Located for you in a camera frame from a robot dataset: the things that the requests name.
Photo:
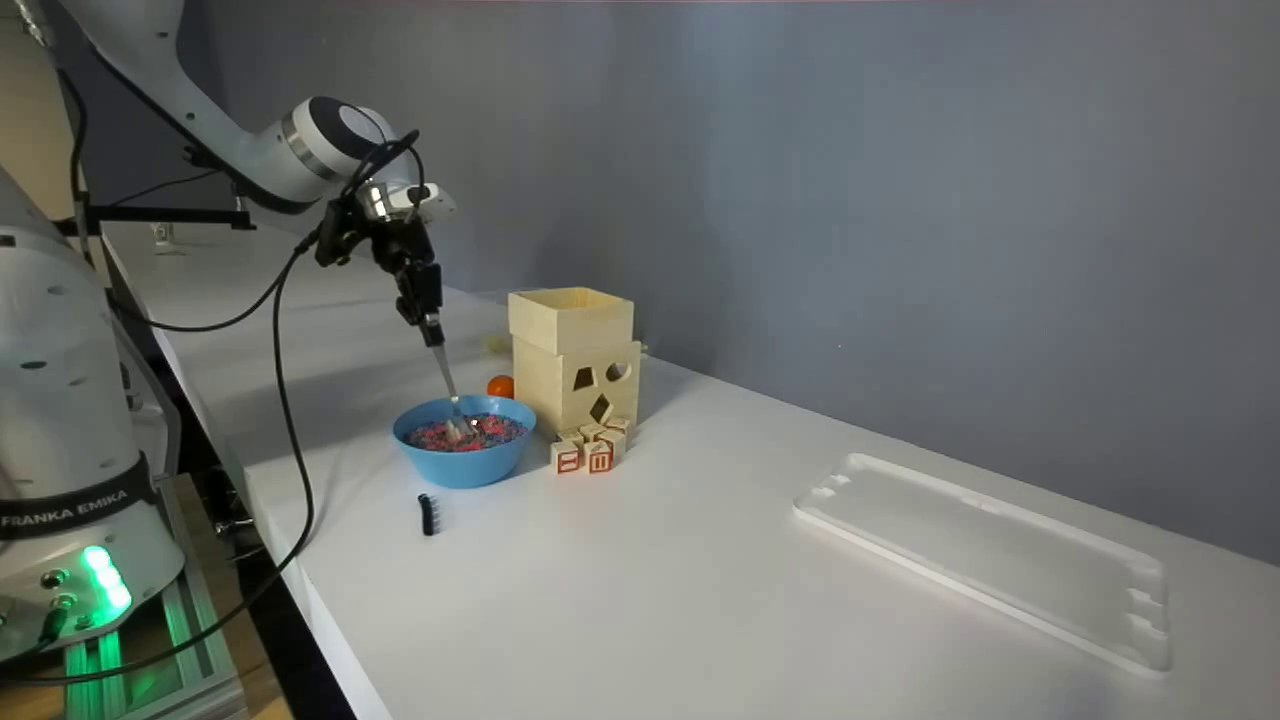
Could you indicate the wooden shape sorter box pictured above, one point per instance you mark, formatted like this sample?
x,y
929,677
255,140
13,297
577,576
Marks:
x,y
575,385

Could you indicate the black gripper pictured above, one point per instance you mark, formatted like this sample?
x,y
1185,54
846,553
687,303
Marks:
x,y
414,265

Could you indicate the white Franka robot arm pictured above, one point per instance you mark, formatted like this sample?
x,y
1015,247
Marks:
x,y
60,375

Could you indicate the orange ball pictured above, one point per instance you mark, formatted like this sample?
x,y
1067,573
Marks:
x,y
500,385

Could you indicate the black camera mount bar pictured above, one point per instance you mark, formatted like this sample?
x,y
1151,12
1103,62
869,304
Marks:
x,y
160,219

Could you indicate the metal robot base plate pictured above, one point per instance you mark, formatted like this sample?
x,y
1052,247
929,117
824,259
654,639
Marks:
x,y
160,666

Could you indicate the small plain wooden box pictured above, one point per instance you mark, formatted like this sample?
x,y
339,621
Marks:
x,y
564,322

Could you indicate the blue bowl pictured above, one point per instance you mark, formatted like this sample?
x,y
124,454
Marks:
x,y
465,467

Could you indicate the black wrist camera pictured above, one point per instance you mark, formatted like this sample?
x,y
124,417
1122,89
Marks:
x,y
347,228

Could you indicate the colourful cereal in bowl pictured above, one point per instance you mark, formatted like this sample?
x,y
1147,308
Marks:
x,y
500,428

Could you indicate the wooden letter block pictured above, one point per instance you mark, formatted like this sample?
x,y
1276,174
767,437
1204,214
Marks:
x,y
570,456
597,454

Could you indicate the metal spoon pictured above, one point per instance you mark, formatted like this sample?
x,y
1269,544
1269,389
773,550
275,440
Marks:
x,y
449,395

